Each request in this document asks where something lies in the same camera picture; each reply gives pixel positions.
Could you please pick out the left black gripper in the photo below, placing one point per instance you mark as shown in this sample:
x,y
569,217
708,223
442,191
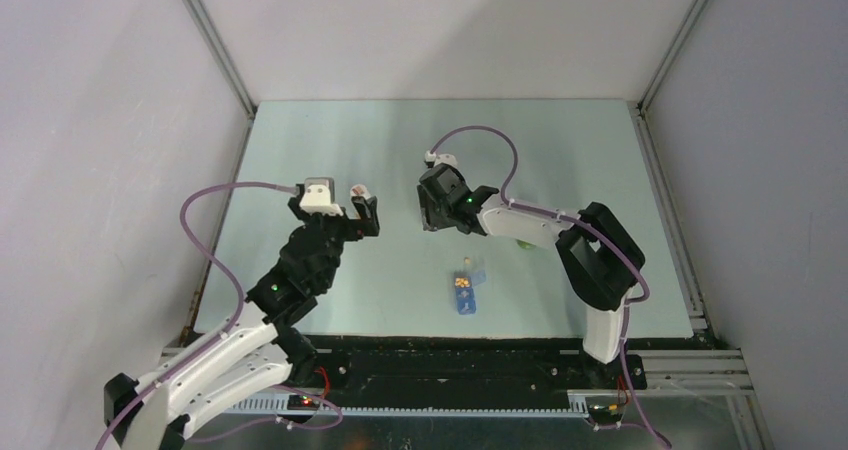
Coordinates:
x,y
350,225

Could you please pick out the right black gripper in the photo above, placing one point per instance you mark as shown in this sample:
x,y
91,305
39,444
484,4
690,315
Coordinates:
x,y
430,218

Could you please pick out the white bottle orange label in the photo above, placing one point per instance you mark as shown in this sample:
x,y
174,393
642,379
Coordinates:
x,y
360,190

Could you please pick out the blue pill organizer box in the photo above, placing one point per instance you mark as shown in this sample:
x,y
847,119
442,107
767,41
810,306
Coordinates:
x,y
464,285

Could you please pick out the green pill bottle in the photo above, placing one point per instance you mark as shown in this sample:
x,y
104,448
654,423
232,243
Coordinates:
x,y
526,243

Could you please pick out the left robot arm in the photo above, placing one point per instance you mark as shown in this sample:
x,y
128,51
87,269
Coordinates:
x,y
255,348

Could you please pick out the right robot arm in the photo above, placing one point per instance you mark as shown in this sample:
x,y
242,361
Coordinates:
x,y
600,259

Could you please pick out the left control board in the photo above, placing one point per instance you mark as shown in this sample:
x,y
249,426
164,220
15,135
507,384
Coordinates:
x,y
298,402

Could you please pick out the control board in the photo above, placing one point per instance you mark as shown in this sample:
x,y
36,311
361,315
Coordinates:
x,y
298,402
607,409

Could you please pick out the right control board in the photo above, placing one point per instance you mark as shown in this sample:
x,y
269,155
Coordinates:
x,y
607,409

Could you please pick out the left aluminium frame post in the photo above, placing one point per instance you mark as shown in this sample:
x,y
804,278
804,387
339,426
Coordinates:
x,y
209,33

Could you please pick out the aluminium frame post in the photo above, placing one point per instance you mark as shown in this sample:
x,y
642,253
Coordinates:
x,y
680,38
209,33

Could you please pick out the right aluminium frame post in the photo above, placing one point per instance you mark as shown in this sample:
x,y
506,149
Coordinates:
x,y
680,38

